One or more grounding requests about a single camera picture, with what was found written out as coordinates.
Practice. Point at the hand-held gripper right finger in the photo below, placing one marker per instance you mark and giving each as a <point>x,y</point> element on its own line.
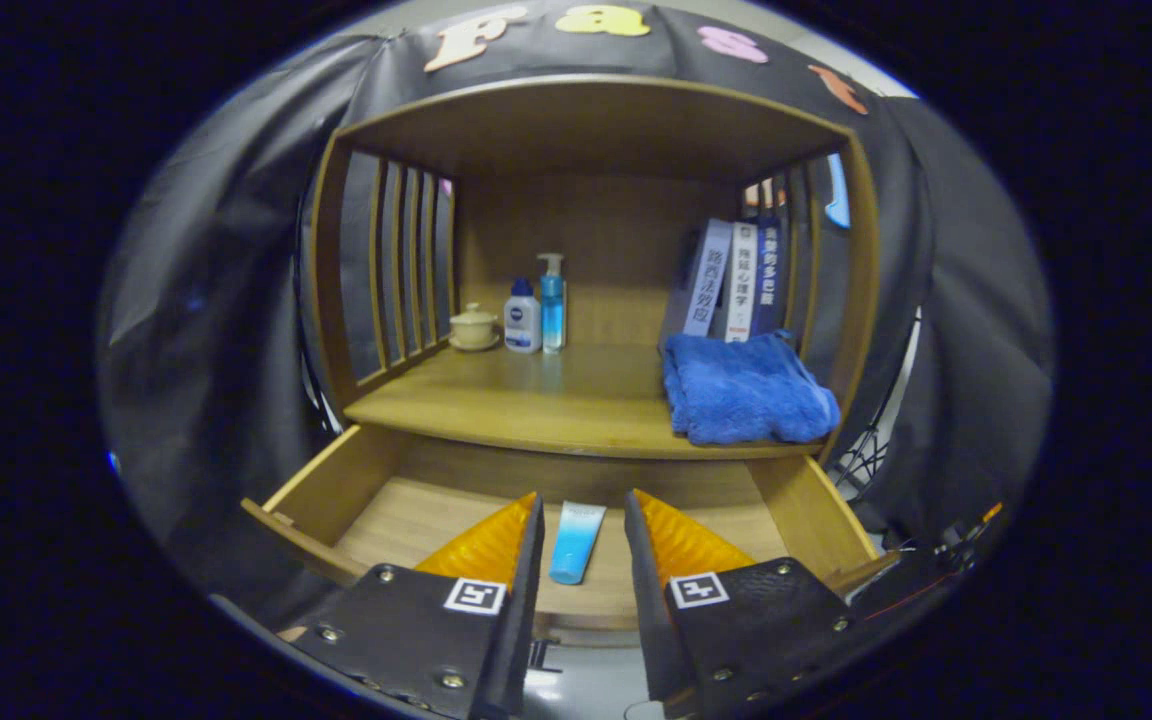
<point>648,600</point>

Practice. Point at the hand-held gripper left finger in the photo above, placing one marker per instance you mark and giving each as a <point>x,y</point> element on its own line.
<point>526,600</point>

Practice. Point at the blue tube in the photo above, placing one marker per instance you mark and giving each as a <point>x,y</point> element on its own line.
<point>576,545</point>

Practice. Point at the wooden drawer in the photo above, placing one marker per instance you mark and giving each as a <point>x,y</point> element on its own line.
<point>416,510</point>

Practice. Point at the wooden cabinet countertop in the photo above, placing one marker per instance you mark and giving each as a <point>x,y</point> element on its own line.
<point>556,400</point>

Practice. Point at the wooden cabinet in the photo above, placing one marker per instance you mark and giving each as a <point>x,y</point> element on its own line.
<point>596,130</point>

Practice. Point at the blue folded towel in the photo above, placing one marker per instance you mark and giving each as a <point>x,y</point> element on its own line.
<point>746,390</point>

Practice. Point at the black light stand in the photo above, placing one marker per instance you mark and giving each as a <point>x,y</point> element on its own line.
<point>866,460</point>

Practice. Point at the cream lidded cup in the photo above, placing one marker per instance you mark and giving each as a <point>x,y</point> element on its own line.
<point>474,328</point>

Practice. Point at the white lotion bottle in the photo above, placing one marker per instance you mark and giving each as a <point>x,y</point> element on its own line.
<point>522,322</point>

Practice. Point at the blue pump bottle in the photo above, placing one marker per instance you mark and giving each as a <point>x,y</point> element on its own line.
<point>552,315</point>

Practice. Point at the dark grey book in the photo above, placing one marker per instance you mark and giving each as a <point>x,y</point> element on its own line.
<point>684,290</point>

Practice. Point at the black and orange gripper device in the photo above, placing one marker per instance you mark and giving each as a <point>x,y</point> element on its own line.
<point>956,545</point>

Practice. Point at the grey spine book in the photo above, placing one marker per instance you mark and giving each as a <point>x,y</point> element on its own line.
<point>708,280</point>

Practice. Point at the dark blue spine book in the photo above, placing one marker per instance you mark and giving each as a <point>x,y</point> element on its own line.
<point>767,275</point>

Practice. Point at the black backdrop cloth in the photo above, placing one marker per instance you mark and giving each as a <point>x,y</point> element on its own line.
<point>976,350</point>

